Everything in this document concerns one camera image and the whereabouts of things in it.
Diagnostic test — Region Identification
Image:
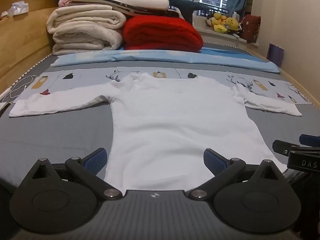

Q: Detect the cream folded quilt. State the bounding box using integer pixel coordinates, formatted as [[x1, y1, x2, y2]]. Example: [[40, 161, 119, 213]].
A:
[[46, 4, 127, 56]]

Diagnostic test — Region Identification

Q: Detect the white folded bedding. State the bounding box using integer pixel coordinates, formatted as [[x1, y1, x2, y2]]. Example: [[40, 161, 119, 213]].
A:
[[72, 0, 170, 12]]

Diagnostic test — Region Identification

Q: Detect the white cable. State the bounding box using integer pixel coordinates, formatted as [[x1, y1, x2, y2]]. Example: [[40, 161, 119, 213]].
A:
[[0, 75, 34, 103]]

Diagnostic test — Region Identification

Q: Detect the dark red pillow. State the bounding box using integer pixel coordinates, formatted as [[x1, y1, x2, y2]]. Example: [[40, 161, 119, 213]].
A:
[[241, 14, 261, 43]]

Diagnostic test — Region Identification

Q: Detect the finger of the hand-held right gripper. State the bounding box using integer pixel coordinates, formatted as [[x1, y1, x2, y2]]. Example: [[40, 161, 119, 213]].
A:
[[272, 140, 320, 159], [299, 134, 320, 146]]

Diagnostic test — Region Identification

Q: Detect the red folded blanket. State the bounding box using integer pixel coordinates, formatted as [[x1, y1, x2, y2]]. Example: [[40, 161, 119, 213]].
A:
[[122, 16, 204, 53]]

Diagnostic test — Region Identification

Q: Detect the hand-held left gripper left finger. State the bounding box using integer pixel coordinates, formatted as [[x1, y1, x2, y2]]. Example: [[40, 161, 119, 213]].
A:
[[19, 147, 124, 201]]

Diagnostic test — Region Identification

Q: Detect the tissue pack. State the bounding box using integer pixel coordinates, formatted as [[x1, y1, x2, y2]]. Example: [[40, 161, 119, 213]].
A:
[[7, 1, 30, 15]]

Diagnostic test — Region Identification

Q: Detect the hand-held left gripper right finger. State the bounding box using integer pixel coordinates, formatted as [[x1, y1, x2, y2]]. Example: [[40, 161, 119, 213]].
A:
[[186, 148, 288, 201]]

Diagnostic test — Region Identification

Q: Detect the light blue blanket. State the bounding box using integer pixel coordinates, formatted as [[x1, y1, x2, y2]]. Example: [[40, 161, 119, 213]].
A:
[[51, 47, 280, 74]]

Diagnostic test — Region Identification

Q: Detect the printed light grey cloth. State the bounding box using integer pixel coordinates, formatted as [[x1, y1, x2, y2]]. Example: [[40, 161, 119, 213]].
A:
[[15, 67, 312, 105]]

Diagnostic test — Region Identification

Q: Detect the white window sill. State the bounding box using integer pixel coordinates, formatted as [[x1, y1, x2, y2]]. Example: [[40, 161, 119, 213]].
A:
[[195, 27, 258, 47]]

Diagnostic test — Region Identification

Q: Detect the white long-sleeve shirt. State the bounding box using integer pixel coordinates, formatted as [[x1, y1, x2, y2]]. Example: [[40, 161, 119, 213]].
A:
[[9, 72, 303, 197]]

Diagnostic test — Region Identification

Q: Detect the dotted brown folded pad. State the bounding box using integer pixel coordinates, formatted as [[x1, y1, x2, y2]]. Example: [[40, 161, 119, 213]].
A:
[[107, 0, 180, 18]]

